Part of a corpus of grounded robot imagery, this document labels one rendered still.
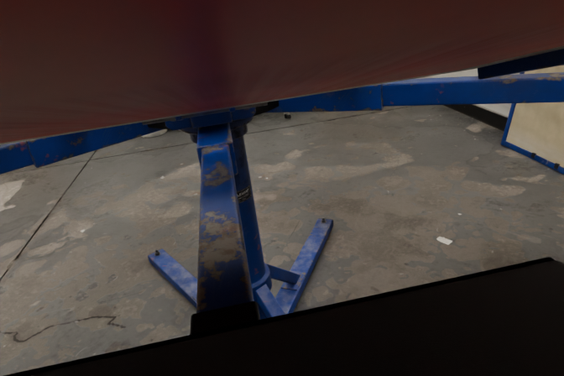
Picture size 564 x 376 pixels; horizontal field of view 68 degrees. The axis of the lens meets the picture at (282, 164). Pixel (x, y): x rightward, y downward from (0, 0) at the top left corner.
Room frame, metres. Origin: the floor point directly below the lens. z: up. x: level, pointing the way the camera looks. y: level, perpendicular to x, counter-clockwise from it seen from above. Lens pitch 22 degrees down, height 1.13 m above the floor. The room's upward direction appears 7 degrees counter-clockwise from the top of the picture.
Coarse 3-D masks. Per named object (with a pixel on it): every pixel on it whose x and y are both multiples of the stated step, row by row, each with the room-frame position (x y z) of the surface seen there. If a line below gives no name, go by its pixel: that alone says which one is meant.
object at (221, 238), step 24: (216, 144) 0.64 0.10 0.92; (216, 168) 0.54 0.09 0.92; (216, 192) 0.46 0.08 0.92; (216, 216) 0.40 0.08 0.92; (240, 216) 0.47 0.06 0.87; (216, 240) 0.35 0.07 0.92; (240, 240) 0.35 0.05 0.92; (216, 264) 0.31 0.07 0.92; (240, 264) 0.31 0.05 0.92; (216, 288) 0.28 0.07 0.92; (240, 288) 0.28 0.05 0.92; (216, 312) 0.25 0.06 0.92; (240, 312) 0.24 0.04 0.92
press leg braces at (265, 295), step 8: (272, 272) 1.19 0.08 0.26; (280, 272) 1.25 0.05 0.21; (288, 272) 1.31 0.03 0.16; (296, 272) 1.44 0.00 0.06; (280, 280) 1.30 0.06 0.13; (288, 280) 1.30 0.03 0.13; (296, 280) 1.37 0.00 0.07; (264, 288) 1.00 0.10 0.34; (288, 288) 1.34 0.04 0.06; (296, 288) 1.34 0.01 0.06; (192, 296) 1.37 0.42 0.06; (256, 296) 0.99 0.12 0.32; (264, 296) 0.98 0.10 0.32; (272, 296) 0.99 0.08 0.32; (264, 304) 0.97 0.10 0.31; (272, 304) 0.97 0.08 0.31; (264, 312) 0.97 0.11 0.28; (272, 312) 0.95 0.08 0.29; (280, 312) 0.96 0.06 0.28
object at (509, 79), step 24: (312, 96) 0.93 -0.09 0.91; (336, 96) 0.91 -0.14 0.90; (360, 96) 0.89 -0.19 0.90; (384, 96) 0.88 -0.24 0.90; (408, 96) 0.86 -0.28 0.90; (432, 96) 0.84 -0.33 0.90; (456, 96) 0.82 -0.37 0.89; (480, 96) 0.80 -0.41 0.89; (504, 96) 0.78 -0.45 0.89; (528, 96) 0.77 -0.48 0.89; (552, 96) 0.75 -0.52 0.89
